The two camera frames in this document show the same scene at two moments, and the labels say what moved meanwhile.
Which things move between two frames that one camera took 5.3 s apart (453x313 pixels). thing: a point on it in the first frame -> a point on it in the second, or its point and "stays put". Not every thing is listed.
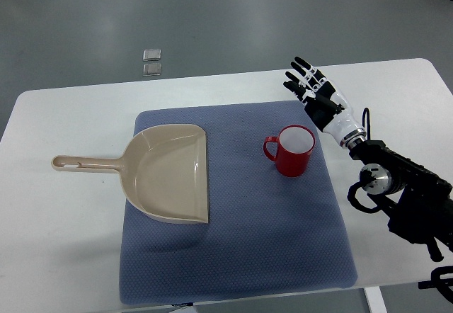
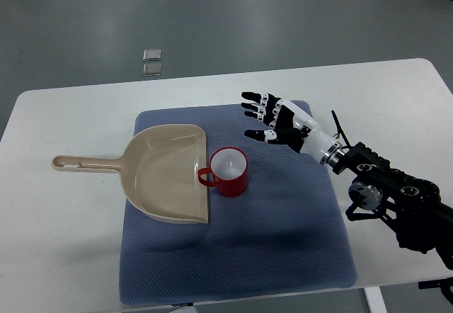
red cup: [295, 144] -> [228, 172]
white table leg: [375, 299] stays put
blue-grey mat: [266, 232] stays put
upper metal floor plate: [151, 54] stays put
